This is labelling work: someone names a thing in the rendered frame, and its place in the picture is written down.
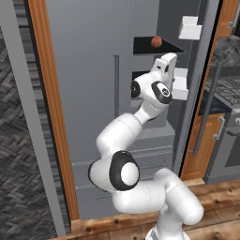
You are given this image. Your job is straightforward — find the grey freezer drawer front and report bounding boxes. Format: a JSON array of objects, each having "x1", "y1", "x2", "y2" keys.
[{"x1": 70, "y1": 144, "x2": 176, "y2": 220}]

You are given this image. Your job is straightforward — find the grey base cupboard handle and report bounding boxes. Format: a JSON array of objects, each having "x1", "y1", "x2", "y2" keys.
[{"x1": 213, "y1": 115, "x2": 226, "y2": 141}]

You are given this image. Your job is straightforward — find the brown onion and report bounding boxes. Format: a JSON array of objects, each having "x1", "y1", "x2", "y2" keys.
[{"x1": 150, "y1": 36, "x2": 163, "y2": 49}]

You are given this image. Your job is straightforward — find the tall wooden side panel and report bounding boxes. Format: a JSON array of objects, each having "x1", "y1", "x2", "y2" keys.
[{"x1": 27, "y1": 0, "x2": 81, "y2": 221}]

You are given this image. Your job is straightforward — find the wooden wall cupboard door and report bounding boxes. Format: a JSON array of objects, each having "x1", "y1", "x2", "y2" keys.
[{"x1": 212, "y1": 0, "x2": 240, "y2": 39}]

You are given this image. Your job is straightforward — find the grey closed door handle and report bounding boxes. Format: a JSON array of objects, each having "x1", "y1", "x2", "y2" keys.
[{"x1": 113, "y1": 54, "x2": 120, "y2": 119}]

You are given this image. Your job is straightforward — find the white door bin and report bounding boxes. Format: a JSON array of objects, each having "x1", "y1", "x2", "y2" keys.
[
  {"x1": 178, "y1": 16, "x2": 203, "y2": 41},
  {"x1": 172, "y1": 67, "x2": 189, "y2": 101}
]

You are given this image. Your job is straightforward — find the grey oven with hob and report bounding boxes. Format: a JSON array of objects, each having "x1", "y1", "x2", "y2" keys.
[{"x1": 202, "y1": 74, "x2": 240, "y2": 186}]

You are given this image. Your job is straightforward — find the grey wall cupboard handle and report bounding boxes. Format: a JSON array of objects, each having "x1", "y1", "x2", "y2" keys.
[{"x1": 227, "y1": 11, "x2": 240, "y2": 30}]

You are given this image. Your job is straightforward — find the grey open fridge door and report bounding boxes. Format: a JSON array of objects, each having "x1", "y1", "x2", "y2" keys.
[{"x1": 172, "y1": 0, "x2": 223, "y2": 176}]

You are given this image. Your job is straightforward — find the grey oven door handle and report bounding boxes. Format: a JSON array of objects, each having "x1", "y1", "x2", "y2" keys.
[{"x1": 225, "y1": 126, "x2": 240, "y2": 138}]

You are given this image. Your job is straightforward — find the grey fridge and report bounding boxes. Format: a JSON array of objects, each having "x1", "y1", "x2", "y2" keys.
[{"x1": 45, "y1": 0, "x2": 223, "y2": 220}]

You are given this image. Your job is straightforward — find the wooden base cupboard door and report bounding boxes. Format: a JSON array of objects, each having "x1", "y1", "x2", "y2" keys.
[{"x1": 180, "y1": 112, "x2": 226, "y2": 182}]

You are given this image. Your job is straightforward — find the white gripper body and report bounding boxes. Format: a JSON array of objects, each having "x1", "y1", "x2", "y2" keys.
[{"x1": 160, "y1": 52, "x2": 178, "y2": 90}]

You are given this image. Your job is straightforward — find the black fridge shelf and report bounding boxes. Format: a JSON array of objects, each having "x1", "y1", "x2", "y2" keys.
[{"x1": 132, "y1": 36, "x2": 186, "y2": 56}]

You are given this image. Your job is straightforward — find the grey long door handle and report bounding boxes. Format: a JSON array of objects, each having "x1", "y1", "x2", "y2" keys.
[{"x1": 191, "y1": 62, "x2": 223, "y2": 157}]

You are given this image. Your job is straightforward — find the grey closed fridge door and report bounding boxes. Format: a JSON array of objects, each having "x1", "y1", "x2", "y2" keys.
[{"x1": 45, "y1": 0, "x2": 136, "y2": 165}]

